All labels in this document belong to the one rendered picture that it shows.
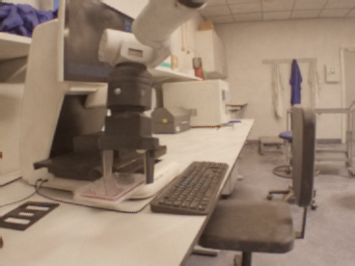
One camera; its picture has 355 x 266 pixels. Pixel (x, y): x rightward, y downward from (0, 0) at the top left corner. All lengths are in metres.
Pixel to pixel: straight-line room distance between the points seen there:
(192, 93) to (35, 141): 1.74
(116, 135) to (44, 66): 0.42
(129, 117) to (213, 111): 1.89
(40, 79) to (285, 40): 5.50
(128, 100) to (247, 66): 5.46
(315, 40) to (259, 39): 1.24
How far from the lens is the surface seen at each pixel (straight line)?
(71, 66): 0.74
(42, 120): 0.84
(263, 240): 1.04
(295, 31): 6.05
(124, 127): 0.48
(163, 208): 0.60
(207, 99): 2.35
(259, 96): 5.82
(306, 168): 0.94
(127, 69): 0.49
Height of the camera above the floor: 1.00
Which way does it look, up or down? 7 degrees down
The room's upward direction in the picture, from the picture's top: 3 degrees counter-clockwise
